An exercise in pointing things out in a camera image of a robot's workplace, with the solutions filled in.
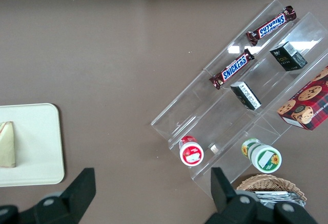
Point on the red lidded snack cup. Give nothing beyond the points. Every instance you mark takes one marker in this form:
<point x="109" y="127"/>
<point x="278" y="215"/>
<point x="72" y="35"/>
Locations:
<point x="191" y="154"/>

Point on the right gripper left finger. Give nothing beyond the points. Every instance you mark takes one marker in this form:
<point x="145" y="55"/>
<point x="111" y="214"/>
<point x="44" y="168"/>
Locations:
<point x="74" y="198"/>

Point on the small black carton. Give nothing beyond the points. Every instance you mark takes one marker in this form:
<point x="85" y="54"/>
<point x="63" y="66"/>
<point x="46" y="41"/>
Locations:
<point x="246" y="96"/>
<point x="288" y="56"/>

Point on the brown Snickers bar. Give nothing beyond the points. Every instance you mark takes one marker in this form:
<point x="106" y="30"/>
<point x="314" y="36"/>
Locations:
<point x="232" y="71"/>
<point x="271" y="25"/>

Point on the triangular white bread sandwich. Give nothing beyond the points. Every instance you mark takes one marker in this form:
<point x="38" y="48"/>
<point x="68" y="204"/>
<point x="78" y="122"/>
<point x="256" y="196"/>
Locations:
<point x="6" y="147"/>

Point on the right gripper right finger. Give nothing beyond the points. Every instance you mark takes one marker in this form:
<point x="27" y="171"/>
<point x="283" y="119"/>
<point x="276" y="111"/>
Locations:
<point x="230" y="206"/>

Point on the light tan wicker basket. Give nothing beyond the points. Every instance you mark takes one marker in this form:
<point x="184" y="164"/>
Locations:
<point x="256" y="183"/>

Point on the green lidded snack cup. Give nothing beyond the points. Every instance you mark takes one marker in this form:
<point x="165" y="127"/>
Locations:
<point x="264" y="157"/>

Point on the cream rectangular tray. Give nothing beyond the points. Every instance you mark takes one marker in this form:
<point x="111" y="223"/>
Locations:
<point x="38" y="144"/>

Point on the red tartan cookie box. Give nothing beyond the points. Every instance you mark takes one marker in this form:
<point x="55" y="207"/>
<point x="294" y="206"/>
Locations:
<point x="307" y="101"/>

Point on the clear acrylic stepped shelf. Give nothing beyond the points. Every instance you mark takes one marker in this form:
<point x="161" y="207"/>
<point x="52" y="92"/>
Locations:
<point x="205" y="111"/>

